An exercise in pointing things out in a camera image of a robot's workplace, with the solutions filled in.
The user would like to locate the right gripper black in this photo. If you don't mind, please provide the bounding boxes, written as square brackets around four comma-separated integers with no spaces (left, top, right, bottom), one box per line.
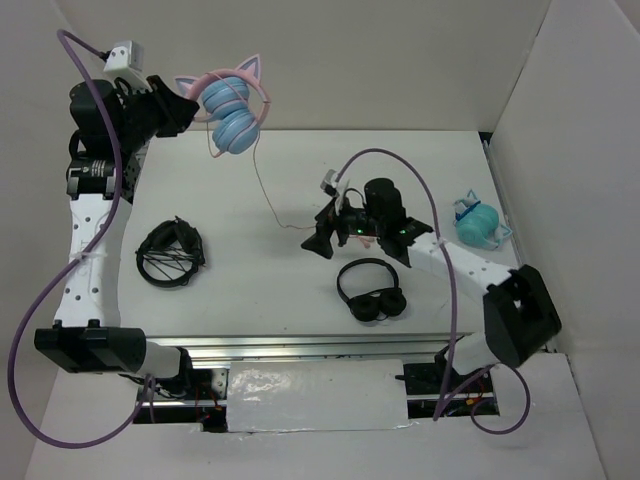
[301,192,385,258]

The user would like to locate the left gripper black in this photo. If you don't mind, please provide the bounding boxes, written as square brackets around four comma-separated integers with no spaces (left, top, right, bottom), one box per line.
[114,75,199,153]

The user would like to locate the pink blue cat-ear headphones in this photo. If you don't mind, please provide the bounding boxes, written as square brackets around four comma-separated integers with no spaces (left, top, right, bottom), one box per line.
[174,54,271,158]

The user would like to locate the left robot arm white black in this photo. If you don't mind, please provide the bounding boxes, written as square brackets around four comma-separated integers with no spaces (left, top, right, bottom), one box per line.
[34,75,197,399]

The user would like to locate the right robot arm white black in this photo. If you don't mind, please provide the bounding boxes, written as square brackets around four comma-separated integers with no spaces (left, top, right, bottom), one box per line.
[302,171,562,392]

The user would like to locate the black on-ear headphones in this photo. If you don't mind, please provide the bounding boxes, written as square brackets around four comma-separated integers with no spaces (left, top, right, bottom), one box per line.
[336,258,407,323]

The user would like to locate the teal cat-ear headphones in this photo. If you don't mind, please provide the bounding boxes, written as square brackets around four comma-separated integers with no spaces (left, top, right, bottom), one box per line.
[453,189,513,250]

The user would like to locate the white foil-taped panel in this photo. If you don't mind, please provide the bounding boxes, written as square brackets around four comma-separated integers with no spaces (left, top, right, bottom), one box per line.
[226,359,409,433]

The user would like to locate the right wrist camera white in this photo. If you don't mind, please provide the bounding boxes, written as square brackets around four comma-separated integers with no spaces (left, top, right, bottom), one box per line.
[320,169,350,214]

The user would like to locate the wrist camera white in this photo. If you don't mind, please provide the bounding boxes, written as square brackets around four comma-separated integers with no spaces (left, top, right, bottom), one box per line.
[103,40,149,93]
[320,169,350,214]

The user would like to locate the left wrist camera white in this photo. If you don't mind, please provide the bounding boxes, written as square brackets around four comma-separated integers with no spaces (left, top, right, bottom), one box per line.
[103,40,149,93]

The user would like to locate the left aluminium side rail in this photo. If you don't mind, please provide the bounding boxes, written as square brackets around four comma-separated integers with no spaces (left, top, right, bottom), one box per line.
[123,143,149,204]

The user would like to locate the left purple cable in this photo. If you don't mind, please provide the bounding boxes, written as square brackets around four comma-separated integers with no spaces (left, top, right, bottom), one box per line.
[8,28,159,450]

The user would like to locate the purple cable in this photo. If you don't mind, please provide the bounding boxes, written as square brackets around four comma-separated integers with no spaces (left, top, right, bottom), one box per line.
[8,28,159,450]
[335,147,532,435]

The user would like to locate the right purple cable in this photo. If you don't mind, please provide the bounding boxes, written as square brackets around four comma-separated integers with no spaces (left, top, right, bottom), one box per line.
[335,147,532,435]

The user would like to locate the aluminium front rail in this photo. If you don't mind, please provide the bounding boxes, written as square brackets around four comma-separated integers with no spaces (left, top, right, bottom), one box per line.
[151,333,448,365]

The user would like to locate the black headphones tangled cable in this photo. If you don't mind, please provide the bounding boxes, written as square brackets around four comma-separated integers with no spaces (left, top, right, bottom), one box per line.
[134,215,207,289]

